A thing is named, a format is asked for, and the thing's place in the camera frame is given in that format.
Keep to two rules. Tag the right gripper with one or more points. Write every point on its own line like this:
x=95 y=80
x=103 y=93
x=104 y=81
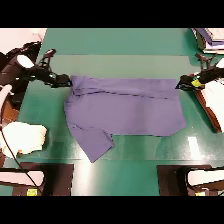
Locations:
x=187 y=82

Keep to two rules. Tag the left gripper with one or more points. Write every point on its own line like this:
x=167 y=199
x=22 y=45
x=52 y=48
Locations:
x=62 y=81

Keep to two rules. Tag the purple T-shirt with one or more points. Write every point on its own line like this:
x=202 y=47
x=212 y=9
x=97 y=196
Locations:
x=126 y=110

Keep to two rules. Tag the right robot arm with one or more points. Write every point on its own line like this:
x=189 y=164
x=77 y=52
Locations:
x=170 y=180

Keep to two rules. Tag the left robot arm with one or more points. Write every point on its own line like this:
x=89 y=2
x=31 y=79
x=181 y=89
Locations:
x=13 y=68

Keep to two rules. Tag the white folded garment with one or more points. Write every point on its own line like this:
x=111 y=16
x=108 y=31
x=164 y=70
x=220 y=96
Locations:
x=215 y=100
x=217 y=33

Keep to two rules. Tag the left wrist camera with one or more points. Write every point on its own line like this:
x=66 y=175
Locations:
x=47 y=60

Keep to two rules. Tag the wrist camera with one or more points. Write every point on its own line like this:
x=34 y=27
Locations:
x=47 y=60
x=204 y=61

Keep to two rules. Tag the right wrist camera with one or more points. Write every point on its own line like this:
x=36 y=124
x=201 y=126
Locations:
x=204 y=61

